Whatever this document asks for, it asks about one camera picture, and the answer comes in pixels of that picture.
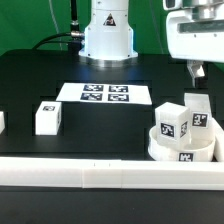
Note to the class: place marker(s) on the white round stool seat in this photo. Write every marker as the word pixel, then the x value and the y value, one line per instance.
pixel 197 150

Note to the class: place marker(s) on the white fiducial marker sheet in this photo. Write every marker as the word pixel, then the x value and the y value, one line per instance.
pixel 104 93

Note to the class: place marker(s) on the white left barrier rail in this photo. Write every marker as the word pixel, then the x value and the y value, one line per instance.
pixel 2 122

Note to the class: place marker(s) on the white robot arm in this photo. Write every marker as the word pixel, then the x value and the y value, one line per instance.
pixel 109 39

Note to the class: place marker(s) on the white front barrier rail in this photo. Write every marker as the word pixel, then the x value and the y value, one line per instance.
pixel 83 173

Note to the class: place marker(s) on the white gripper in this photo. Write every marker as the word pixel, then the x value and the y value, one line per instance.
pixel 196 41

